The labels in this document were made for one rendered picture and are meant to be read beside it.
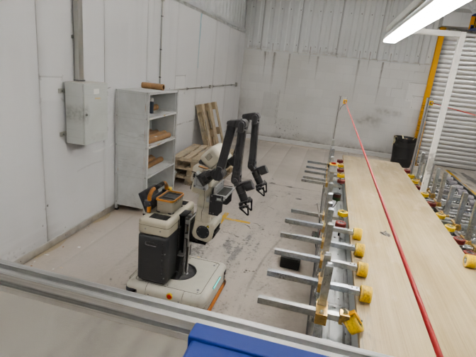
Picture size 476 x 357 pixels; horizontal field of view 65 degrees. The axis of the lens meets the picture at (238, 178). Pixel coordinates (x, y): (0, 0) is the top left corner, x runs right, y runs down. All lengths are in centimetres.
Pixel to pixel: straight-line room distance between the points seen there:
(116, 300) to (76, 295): 4
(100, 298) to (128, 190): 464
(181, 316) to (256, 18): 1053
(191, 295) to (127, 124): 252
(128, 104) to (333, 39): 687
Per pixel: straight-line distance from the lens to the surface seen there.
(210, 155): 268
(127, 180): 495
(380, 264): 246
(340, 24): 1056
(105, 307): 37
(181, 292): 298
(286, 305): 178
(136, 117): 471
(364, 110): 1052
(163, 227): 280
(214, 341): 18
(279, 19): 1069
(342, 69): 1046
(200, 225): 286
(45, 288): 39
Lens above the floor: 195
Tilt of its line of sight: 17 degrees down
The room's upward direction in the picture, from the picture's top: 6 degrees clockwise
